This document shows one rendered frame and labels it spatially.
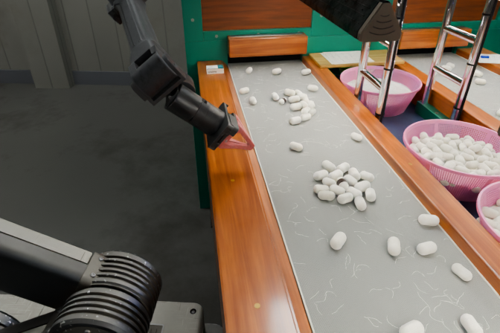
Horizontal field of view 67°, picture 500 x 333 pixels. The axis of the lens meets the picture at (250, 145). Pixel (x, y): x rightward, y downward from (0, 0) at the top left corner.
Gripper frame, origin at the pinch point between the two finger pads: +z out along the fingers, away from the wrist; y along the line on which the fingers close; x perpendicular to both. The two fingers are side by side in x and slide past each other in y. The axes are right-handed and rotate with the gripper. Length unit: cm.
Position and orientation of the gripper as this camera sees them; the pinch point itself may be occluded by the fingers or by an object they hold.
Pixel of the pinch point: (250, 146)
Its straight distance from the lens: 79.9
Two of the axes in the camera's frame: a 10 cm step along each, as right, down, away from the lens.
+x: -6.4, 7.0, 3.2
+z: 7.5, 4.9, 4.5
